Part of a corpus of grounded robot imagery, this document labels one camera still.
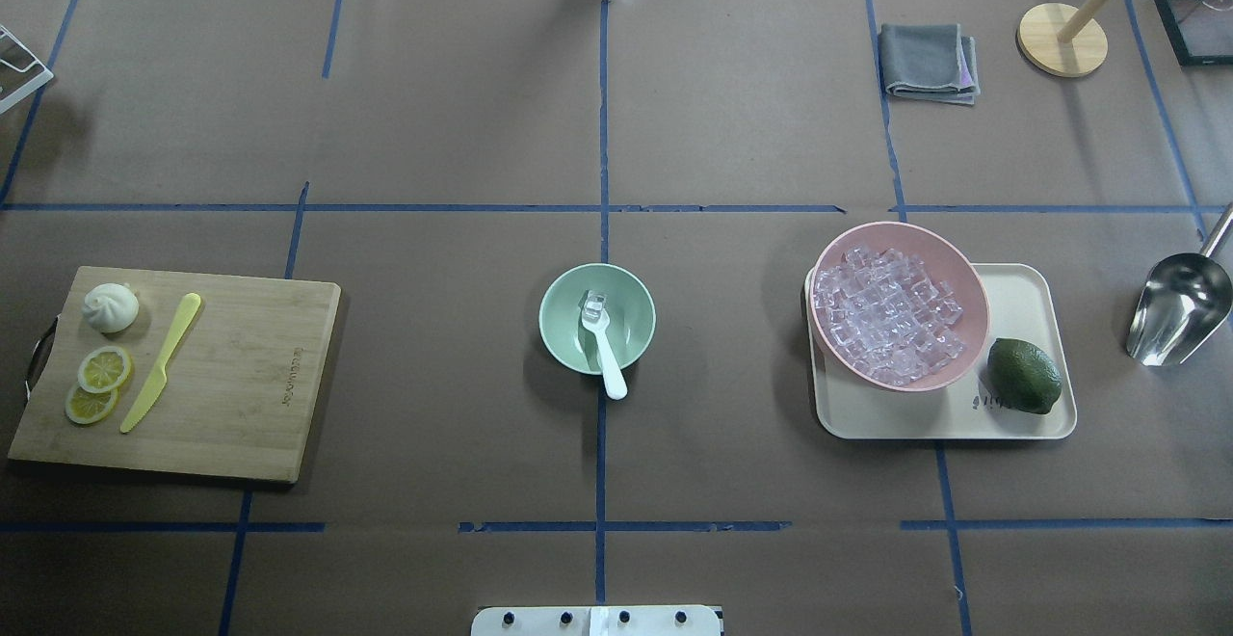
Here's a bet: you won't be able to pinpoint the green bowl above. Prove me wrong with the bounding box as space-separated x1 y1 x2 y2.
538 263 657 373

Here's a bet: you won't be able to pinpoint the white garlic bulb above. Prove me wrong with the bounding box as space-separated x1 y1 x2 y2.
81 283 141 334

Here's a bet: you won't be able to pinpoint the white plastic spoon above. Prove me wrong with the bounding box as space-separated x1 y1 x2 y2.
581 307 628 401

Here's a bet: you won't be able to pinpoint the yellow plastic knife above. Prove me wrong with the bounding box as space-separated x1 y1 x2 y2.
118 292 203 435

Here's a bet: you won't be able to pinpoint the wooden cutting board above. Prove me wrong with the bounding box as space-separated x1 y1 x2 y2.
9 266 342 484

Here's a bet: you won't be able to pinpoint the single clear ice cube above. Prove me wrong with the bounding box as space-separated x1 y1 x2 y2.
581 290 607 323

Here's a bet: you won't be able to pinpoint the metal tray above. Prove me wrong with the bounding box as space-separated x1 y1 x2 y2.
1154 0 1232 67

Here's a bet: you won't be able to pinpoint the beige tray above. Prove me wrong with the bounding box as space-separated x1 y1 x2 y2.
811 263 1078 441

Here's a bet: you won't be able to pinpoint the lemon slices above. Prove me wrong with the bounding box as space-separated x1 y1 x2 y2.
65 345 133 426

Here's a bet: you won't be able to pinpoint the wooden mug tree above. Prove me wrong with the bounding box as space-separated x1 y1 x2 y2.
1014 0 1108 78

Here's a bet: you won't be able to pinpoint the cup rack with cups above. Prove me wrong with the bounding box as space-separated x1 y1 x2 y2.
1 25 54 115

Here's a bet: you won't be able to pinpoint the green lime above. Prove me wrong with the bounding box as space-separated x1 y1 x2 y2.
986 336 1062 415

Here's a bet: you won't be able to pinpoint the steel ice scoop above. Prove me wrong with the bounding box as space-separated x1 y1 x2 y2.
1124 205 1232 367

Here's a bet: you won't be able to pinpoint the clear ice cubes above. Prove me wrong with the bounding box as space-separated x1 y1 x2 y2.
811 245 968 386

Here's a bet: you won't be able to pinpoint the pink bowl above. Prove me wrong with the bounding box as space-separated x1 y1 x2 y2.
805 222 990 393

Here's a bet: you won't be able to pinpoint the folded grey cloth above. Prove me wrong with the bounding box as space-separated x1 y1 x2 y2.
878 23 981 106

